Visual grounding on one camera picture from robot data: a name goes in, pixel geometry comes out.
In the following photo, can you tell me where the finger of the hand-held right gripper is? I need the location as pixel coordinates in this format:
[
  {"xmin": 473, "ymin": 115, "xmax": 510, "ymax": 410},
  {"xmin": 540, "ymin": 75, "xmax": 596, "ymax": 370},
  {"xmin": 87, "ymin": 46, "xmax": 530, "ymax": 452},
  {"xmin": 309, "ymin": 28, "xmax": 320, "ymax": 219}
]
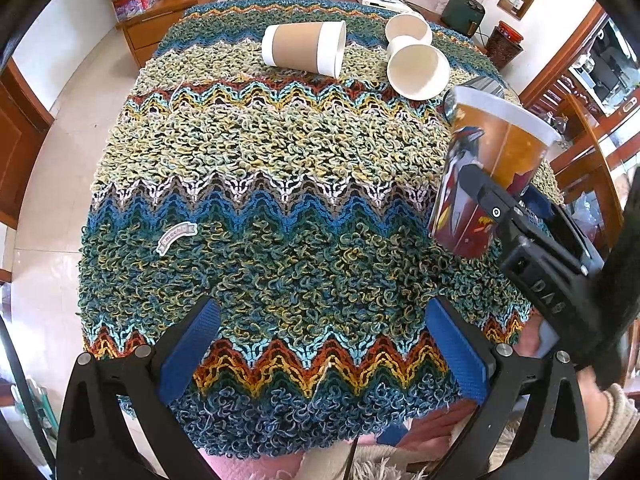
[
  {"xmin": 521, "ymin": 189, "xmax": 565, "ymax": 221},
  {"xmin": 458, "ymin": 162, "xmax": 551, "ymax": 262}
]

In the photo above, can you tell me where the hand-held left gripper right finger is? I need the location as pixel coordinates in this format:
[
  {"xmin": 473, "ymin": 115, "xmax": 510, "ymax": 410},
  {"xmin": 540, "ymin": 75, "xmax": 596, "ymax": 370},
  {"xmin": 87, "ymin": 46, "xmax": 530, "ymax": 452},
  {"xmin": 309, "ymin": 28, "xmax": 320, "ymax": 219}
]
[{"xmin": 424, "ymin": 296, "xmax": 592, "ymax": 480}]

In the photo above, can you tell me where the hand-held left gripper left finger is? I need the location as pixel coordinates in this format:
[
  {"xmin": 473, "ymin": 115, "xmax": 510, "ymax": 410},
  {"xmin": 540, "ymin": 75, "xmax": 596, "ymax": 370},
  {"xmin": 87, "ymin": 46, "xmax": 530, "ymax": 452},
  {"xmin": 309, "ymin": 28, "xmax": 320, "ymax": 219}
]
[{"xmin": 57, "ymin": 297, "xmax": 223, "ymax": 480}]

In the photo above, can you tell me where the brown printed paper cup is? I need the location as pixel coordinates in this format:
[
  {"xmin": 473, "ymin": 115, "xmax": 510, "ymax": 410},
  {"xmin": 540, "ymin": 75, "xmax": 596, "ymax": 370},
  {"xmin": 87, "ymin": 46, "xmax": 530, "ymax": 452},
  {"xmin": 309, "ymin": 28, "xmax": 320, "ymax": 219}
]
[{"xmin": 427, "ymin": 85, "xmax": 564, "ymax": 259}]

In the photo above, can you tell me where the person's right forearm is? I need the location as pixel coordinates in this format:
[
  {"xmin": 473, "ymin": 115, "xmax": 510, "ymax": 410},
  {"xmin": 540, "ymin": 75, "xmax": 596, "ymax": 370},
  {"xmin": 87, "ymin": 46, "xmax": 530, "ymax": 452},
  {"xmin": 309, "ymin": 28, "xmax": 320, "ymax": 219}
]
[{"xmin": 587, "ymin": 382, "xmax": 640, "ymax": 463}]

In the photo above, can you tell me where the white paper cup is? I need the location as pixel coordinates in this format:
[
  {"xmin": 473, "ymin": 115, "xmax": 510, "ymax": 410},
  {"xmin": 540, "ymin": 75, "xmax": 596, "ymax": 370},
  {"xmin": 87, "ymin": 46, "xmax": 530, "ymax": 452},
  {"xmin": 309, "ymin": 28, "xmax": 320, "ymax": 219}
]
[
  {"xmin": 386, "ymin": 43, "xmax": 451, "ymax": 101},
  {"xmin": 384, "ymin": 11, "xmax": 434, "ymax": 49}
]

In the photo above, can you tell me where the paper cup with brown sleeve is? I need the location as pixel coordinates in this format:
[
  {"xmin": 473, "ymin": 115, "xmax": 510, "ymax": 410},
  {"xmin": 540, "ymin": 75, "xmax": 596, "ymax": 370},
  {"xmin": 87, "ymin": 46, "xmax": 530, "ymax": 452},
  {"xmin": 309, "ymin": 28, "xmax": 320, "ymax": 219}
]
[{"xmin": 261, "ymin": 20, "xmax": 347, "ymax": 79}]

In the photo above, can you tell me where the person's right hand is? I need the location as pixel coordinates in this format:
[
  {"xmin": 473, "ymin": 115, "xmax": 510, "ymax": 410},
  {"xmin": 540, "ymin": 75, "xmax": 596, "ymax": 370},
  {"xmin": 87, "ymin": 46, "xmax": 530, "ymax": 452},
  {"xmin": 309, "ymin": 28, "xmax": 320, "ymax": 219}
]
[{"xmin": 516, "ymin": 316, "xmax": 621, "ymax": 428}]

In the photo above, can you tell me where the wooden chair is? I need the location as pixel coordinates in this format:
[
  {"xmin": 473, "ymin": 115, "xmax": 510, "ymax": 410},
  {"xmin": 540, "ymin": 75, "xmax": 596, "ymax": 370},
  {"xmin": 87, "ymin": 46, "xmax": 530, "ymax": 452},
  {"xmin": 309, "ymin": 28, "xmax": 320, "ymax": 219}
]
[{"xmin": 546, "ymin": 94, "xmax": 629, "ymax": 257}]

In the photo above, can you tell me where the white fluffy rug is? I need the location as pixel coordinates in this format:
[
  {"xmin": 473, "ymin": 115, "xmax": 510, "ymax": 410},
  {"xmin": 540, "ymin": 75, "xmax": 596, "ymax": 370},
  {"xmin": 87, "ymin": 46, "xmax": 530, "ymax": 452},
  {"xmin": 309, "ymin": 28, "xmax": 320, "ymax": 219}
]
[{"xmin": 277, "ymin": 422, "xmax": 531, "ymax": 480}]

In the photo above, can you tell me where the wooden display cabinet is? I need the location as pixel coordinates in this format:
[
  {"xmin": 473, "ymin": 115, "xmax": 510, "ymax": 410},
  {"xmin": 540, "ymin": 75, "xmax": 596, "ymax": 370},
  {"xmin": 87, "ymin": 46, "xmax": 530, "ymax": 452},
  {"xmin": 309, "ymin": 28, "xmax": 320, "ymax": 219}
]
[{"xmin": 519, "ymin": 2, "xmax": 640, "ymax": 128}]

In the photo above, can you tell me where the wicker bin with red lid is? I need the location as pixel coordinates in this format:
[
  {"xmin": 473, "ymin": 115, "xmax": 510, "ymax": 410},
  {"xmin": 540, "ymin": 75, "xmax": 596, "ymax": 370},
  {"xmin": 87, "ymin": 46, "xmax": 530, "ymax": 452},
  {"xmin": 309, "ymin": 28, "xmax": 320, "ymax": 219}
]
[{"xmin": 485, "ymin": 20, "xmax": 525, "ymax": 70}]

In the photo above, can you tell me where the colourful zigzag knit blanket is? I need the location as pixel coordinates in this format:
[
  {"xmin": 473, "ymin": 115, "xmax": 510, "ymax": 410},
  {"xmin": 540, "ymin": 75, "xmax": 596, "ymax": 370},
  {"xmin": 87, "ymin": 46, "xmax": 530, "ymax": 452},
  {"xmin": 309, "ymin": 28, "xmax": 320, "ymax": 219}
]
[{"xmin": 76, "ymin": 0, "xmax": 567, "ymax": 461}]

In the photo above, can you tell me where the dark green speaker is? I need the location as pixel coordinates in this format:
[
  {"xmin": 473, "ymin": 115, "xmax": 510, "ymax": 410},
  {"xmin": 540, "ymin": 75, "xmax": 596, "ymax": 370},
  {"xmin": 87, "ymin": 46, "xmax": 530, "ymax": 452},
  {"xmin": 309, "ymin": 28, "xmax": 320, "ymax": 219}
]
[{"xmin": 442, "ymin": 0, "xmax": 487, "ymax": 39}]

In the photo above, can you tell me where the wooden door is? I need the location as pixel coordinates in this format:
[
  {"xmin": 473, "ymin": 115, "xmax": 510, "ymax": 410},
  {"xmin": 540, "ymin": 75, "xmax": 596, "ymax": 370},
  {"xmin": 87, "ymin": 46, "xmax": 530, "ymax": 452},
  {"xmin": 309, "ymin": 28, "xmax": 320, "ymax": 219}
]
[{"xmin": 0, "ymin": 57, "xmax": 55, "ymax": 229}]

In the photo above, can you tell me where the wooden drawer cabinet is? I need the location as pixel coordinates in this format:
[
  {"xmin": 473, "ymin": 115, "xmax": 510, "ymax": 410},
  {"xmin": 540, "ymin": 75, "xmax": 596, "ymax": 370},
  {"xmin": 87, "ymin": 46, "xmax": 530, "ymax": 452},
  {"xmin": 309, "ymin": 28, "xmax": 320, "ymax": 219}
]
[{"xmin": 115, "ymin": 0, "xmax": 220, "ymax": 69}]

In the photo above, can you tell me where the red patterned box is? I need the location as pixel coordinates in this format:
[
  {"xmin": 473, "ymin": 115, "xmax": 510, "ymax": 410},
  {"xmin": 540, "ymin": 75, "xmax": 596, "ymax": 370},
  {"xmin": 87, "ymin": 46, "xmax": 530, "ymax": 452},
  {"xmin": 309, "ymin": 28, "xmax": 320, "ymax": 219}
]
[{"xmin": 111, "ymin": 0, "xmax": 157, "ymax": 22}]

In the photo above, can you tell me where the black cable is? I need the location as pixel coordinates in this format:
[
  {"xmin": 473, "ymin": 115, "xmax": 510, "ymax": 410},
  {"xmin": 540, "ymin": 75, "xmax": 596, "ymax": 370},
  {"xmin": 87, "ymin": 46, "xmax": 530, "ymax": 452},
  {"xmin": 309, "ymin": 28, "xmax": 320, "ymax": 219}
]
[{"xmin": 342, "ymin": 437, "xmax": 359, "ymax": 480}]

